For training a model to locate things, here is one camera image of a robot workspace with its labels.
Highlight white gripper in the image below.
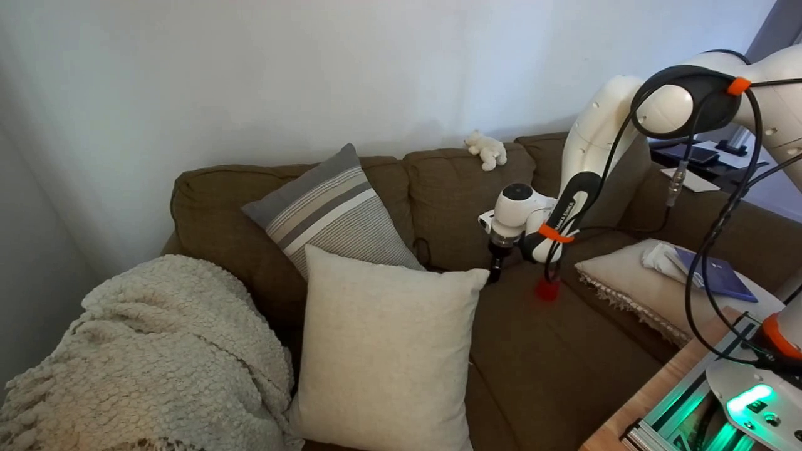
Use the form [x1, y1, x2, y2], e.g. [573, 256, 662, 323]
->
[478, 184, 553, 283]

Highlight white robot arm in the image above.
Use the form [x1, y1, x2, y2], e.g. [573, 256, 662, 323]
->
[478, 46, 802, 278]

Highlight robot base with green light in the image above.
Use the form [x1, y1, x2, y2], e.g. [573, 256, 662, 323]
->
[624, 290, 802, 451]

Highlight red cup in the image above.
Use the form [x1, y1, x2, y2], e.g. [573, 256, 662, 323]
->
[533, 278, 561, 303]

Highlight brown fabric sofa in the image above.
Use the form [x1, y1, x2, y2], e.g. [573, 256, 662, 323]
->
[171, 136, 802, 451]

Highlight large cream pillow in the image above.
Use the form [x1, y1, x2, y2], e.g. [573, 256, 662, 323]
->
[292, 246, 490, 451]

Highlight grey striped pillow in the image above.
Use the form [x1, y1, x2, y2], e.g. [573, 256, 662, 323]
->
[241, 142, 419, 276]

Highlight cream fringed pillow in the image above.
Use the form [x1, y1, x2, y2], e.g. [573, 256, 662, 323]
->
[576, 239, 785, 343]

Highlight blue book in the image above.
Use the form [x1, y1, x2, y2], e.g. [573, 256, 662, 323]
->
[670, 246, 758, 303]

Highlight wooden side table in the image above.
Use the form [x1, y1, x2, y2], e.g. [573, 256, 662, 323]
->
[580, 318, 754, 451]

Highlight dark items behind sofa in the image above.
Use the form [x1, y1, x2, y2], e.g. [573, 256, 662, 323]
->
[649, 128, 765, 192]

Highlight cream knitted blanket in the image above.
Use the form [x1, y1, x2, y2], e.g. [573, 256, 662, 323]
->
[0, 256, 304, 451]

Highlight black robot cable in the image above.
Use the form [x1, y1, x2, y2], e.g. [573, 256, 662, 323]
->
[542, 48, 802, 365]

